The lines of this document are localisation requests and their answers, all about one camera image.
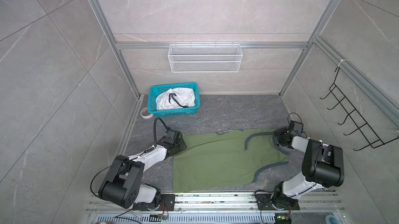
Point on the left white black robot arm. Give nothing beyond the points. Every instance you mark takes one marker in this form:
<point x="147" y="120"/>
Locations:
<point x="123" y="185"/>

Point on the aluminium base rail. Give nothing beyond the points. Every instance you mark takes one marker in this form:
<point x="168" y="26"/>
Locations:
<point x="219" y="208"/>

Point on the green tank top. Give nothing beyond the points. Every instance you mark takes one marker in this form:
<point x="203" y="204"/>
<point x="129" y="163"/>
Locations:
<point x="223" y="159"/>

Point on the blue tape roll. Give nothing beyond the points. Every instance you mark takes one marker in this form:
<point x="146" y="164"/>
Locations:
<point x="331" y="219"/>

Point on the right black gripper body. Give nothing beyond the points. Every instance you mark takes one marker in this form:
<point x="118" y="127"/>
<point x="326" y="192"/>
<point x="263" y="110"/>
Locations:
<point x="282" y="134"/>

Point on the black wire hook rack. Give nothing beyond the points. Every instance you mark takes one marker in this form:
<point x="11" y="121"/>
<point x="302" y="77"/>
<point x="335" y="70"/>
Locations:
<point x="361" y="125"/>

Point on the white tank top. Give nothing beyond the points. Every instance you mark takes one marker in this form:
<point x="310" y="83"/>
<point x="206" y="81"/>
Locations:
<point x="176" y="99"/>

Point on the teal plastic basket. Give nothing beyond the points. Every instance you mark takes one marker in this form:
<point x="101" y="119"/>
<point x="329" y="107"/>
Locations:
<point x="155" y="91"/>

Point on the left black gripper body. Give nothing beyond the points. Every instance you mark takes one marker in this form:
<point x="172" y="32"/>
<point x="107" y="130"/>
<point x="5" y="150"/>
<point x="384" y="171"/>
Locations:
<point x="180" y="146"/>

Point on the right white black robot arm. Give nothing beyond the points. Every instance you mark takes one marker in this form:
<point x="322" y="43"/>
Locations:
<point x="322" y="167"/>

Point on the white wire mesh shelf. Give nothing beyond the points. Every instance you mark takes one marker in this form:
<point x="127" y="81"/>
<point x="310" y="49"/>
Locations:
<point x="190" y="58"/>

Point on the roll of tape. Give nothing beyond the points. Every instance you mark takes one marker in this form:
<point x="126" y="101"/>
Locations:
<point x="145" y="114"/>

